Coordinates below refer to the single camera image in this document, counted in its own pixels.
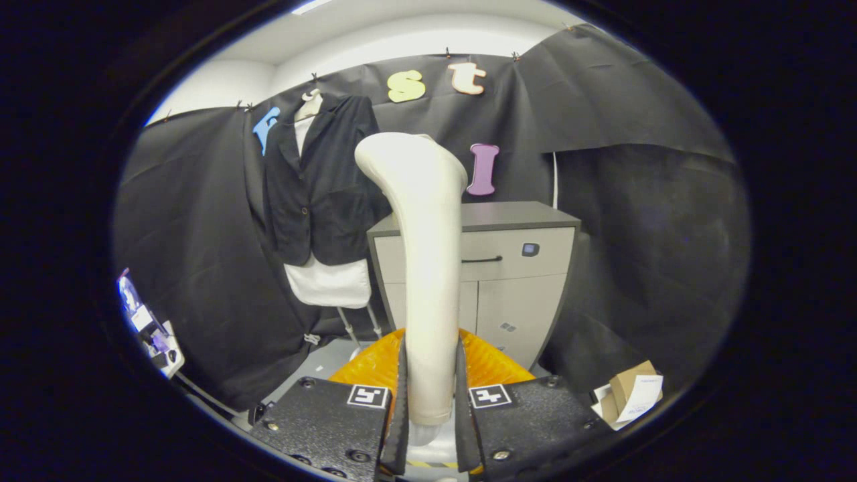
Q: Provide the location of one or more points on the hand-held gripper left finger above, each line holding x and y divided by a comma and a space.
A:
396, 442

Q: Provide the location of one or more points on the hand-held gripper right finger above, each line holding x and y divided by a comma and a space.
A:
466, 435

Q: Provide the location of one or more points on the white garment steamer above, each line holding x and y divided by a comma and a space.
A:
428, 268

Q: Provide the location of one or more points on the black suit jacket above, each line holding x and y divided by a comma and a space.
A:
328, 187

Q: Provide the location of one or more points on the dress form stand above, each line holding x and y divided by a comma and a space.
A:
345, 325

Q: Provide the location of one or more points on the grey cabinet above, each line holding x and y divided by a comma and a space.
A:
515, 308

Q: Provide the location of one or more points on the cardboard box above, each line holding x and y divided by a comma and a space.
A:
626, 378

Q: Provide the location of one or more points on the white dress form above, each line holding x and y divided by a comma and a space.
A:
328, 284

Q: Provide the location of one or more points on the white paper slip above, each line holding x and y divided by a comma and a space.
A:
639, 398

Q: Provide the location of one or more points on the small cabinet display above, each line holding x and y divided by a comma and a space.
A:
530, 250

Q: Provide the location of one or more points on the black backdrop cloth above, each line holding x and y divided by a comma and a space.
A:
636, 221

